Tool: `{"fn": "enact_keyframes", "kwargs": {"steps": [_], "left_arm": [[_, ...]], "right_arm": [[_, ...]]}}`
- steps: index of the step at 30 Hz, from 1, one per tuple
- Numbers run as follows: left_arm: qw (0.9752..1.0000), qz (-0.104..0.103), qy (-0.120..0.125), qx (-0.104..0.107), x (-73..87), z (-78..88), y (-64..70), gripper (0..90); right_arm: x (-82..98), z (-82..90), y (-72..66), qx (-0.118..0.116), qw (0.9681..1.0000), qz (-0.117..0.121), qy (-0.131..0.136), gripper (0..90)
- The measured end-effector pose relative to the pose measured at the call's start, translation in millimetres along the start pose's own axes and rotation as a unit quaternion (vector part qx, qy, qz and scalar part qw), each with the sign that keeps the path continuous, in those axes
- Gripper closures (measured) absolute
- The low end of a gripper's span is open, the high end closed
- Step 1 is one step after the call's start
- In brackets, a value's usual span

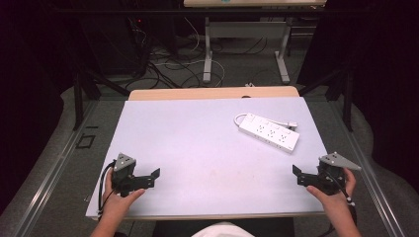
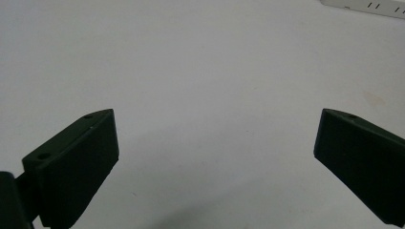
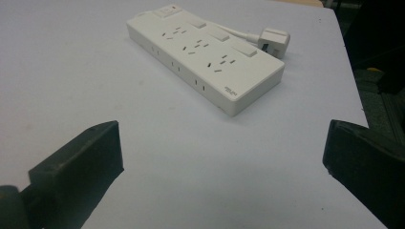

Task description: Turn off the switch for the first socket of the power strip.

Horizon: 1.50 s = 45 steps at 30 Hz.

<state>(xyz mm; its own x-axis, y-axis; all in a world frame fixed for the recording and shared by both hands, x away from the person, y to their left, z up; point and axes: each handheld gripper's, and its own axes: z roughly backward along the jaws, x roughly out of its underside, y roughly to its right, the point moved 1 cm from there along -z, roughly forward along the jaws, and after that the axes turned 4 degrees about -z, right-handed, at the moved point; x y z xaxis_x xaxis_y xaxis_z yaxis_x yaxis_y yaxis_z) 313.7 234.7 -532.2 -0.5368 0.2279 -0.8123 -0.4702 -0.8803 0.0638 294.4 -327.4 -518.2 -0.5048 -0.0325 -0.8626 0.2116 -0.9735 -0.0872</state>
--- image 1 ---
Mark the tangle of floor cables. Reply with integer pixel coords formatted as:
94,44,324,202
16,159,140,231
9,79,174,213
129,16,268,90

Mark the white power strip cable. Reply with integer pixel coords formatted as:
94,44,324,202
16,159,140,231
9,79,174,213
233,113,299,130

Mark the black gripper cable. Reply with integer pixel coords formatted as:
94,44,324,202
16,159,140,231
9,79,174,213
97,160,117,215
324,169,359,237

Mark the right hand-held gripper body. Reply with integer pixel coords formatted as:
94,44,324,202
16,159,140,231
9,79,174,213
300,151,362,197

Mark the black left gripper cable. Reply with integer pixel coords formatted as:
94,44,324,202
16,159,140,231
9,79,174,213
97,160,117,215

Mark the white metal-legged desk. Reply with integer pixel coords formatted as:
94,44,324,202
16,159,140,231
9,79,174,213
183,0,328,85

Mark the metal floor rail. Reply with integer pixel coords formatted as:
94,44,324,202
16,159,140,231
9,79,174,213
11,100,100,237
329,100,408,237

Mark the person's right hand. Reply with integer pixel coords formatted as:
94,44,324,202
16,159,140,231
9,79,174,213
305,168,358,218

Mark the black metal stand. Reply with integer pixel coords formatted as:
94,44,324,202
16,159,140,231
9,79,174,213
72,63,131,131
297,63,355,133

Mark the person's white clothing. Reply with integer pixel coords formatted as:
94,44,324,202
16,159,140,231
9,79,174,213
192,221,255,237

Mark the black computer tower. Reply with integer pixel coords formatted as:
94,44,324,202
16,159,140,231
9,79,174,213
80,14,151,78

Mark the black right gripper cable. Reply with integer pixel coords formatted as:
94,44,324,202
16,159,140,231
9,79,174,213
324,169,359,237

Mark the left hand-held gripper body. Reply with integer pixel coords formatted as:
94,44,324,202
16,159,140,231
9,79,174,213
111,152,156,198

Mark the white table cover sheet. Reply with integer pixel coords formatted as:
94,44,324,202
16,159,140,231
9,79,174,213
85,96,329,219

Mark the person's left hand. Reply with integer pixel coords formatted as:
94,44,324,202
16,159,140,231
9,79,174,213
101,178,146,225

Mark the white power strip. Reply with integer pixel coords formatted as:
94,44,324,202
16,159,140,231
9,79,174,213
238,113,301,155

